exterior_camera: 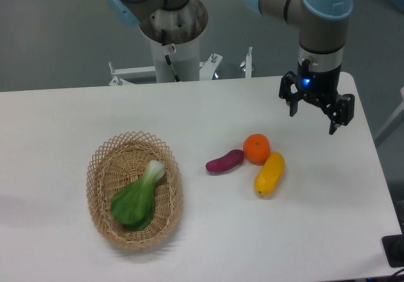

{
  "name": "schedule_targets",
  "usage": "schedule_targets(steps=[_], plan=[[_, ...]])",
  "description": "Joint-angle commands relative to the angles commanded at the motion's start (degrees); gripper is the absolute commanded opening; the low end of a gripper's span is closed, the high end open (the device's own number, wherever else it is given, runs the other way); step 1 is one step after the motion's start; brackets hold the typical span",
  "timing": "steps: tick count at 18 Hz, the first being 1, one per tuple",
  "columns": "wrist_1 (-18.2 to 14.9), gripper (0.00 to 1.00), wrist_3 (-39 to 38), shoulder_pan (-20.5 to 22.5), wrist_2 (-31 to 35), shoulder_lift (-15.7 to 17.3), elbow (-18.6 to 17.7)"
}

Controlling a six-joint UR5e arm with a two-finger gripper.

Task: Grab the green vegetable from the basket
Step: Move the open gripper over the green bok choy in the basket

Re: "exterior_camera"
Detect black device at table edge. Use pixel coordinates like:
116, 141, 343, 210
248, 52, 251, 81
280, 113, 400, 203
381, 234, 403, 268

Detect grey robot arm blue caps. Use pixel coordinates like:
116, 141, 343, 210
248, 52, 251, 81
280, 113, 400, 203
106, 0, 355, 134

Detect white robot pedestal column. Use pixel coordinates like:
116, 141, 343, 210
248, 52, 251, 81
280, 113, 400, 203
150, 38, 200, 83

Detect white metal base frame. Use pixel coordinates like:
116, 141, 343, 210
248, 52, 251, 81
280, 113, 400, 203
108, 46, 254, 86

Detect green bok choy vegetable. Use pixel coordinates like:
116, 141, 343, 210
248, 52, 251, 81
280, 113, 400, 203
110, 160, 165, 232

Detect yellow mango fruit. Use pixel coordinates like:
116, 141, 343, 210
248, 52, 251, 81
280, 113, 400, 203
254, 151, 285, 196

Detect woven wicker basket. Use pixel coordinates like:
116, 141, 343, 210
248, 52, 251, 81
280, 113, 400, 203
86, 131, 183, 250

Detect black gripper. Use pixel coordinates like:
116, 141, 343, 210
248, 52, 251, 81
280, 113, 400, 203
278, 64, 355, 135

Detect purple sweet potato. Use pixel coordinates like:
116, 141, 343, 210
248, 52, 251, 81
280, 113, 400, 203
205, 150, 244, 173

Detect black cable on pedestal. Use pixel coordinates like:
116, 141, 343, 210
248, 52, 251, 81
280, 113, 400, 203
160, 29, 181, 83

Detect orange tangerine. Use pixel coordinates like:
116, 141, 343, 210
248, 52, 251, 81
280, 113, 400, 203
243, 134, 270, 165

